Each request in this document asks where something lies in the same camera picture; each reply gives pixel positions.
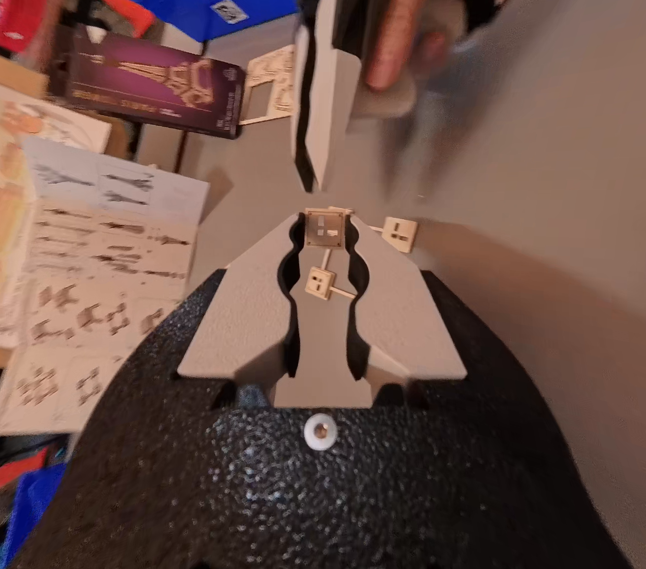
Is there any brown cardboard sheet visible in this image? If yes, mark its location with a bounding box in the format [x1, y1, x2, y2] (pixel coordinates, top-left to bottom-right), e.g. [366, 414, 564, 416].
[0, 55, 133, 160]

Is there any wooden sheet with square hole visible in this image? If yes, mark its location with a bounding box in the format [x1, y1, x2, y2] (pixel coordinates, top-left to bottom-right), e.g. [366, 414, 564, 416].
[237, 44, 297, 127]

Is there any paper instruction sheet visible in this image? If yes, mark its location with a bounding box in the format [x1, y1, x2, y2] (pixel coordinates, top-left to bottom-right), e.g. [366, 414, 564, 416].
[0, 135, 211, 434]

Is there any blue fabric item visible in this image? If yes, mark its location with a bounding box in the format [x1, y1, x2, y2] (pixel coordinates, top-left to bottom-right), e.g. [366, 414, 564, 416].
[0, 464, 67, 569]

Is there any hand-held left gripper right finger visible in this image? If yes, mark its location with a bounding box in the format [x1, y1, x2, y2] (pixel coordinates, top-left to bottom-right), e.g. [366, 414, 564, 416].
[345, 214, 467, 383]

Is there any red-orange plastic item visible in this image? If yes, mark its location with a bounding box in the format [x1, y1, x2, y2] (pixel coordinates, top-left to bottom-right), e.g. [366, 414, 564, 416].
[95, 0, 155, 38]

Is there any wooden four-square frame piece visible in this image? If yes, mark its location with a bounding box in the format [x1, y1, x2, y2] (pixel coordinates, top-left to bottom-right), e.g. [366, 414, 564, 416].
[305, 205, 421, 302]

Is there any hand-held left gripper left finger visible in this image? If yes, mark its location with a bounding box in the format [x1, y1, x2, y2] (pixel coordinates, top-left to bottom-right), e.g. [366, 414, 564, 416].
[177, 213, 306, 381]

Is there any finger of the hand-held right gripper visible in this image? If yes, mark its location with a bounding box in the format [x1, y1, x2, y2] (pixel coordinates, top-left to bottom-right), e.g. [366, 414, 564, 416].
[291, 20, 318, 192]
[305, 0, 363, 191]

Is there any purple puzzle box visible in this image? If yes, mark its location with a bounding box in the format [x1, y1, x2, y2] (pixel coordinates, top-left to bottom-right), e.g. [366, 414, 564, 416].
[65, 30, 248, 141]

